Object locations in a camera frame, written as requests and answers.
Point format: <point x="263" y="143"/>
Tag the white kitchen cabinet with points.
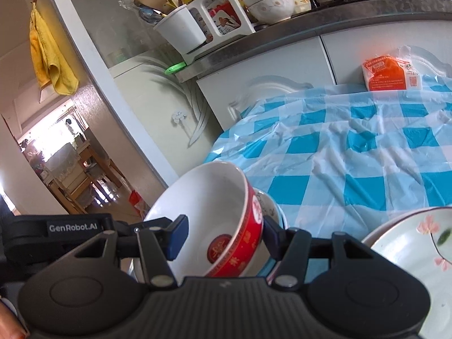
<point x="282" y="63"/>

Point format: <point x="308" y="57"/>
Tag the wooden dining chair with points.
<point x="106" y="183"/>

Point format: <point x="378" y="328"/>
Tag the stacked white bowls on counter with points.
<point x="272" y="7"/>

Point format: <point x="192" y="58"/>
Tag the blue checked plastic tablecloth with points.
<point x="335" y="155"/>

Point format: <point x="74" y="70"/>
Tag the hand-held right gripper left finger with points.
<point x="178" y="236"/>

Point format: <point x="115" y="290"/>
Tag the floral plate with dark rim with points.
<point x="416" y="268"/>

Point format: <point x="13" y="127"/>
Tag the green plastic tool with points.
<point x="175" y="68"/>

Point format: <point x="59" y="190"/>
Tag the yellow cloth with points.
<point x="46" y="53"/>

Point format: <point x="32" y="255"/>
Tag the grey kitchen countertop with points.
<point x="300" y="28"/>

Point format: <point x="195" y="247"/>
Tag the small blue cartoon cup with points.
<point x="301" y="0"/>

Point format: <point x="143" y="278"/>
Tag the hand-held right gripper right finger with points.
<point x="273" y="236"/>

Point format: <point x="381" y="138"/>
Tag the white utensil holder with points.
<point x="180" y="31"/>

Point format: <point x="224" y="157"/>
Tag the red and white bowl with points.
<point x="212" y="212"/>

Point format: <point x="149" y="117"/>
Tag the person's left hand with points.
<point x="10" y="325"/>

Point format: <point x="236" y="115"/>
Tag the red printed packet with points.
<point x="226" y="19"/>

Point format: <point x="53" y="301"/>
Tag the red plastic bag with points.
<point x="138" y="203"/>

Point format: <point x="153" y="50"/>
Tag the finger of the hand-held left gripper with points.
<point x="127" y="226"/>

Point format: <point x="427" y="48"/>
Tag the orange packet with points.
<point x="388" y="72"/>

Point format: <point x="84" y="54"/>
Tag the wooden dining table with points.
<point x="67" y="169"/>

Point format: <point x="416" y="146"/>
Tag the white flower hook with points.
<point x="178" y="117"/>

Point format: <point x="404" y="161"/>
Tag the blue cartoon bowl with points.
<point x="270" y="208"/>

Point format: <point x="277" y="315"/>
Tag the white deep plate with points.
<point x="388" y="223"/>

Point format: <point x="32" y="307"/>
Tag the clear plastic bag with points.
<point x="413" y="56"/>

